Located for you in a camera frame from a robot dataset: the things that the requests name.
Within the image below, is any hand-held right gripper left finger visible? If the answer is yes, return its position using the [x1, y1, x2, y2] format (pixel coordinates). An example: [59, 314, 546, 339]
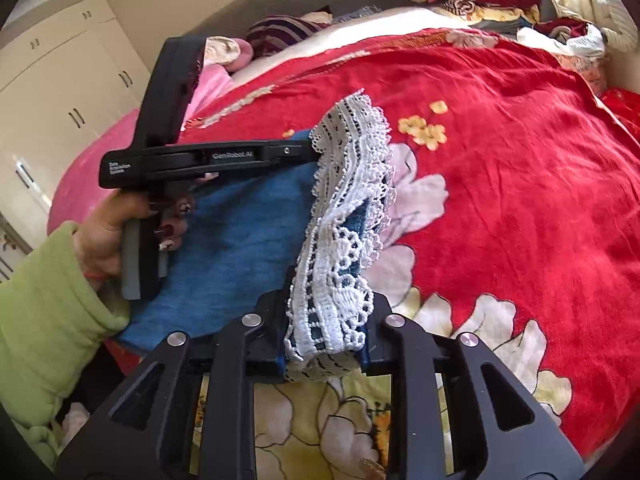
[55, 290, 291, 480]

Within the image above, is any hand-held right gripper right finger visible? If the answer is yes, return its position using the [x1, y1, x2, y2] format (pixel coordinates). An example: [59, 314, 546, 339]
[362, 296, 586, 480]

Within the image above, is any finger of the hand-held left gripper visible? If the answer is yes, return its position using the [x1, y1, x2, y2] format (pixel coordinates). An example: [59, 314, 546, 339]
[265, 139, 321, 165]

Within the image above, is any blue denim pants lace trim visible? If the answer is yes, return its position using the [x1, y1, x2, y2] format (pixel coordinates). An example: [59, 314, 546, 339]
[117, 89, 396, 386]

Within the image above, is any person's left forearm green sleeve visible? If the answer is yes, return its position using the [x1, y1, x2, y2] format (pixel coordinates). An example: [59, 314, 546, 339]
[0, 222, 132, 468]

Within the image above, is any person's left hand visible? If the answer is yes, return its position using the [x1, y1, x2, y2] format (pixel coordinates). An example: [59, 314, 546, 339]
[75, 187, 195, 281]

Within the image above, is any pink quilt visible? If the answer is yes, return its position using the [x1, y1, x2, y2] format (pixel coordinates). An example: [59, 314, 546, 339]
[47, 67, 236, 236]

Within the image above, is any cream bed sheet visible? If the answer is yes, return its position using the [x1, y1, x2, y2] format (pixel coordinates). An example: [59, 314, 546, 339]
[235, 7, 451, 81]

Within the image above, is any purple striped cloth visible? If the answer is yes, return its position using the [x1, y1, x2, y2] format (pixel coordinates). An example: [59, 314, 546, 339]
[246, 16, 326, 56]

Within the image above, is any floral pillow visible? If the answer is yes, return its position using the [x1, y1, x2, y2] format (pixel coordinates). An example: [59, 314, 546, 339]
[202, 36, 253, 71]

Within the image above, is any white wardrobe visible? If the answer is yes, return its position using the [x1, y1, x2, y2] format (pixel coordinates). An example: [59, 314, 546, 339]
[0, 0, 151, 281]

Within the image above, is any red floral blanket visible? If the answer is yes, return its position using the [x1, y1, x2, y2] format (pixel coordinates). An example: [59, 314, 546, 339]
[107, 25, 640, 480]

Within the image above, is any maroon cloth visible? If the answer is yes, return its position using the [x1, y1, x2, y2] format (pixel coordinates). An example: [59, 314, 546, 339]
[540, 17, 601, 42]

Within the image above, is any white knitted sweater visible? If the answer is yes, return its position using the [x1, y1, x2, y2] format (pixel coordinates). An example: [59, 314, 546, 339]
[550, 0, 627, 52]

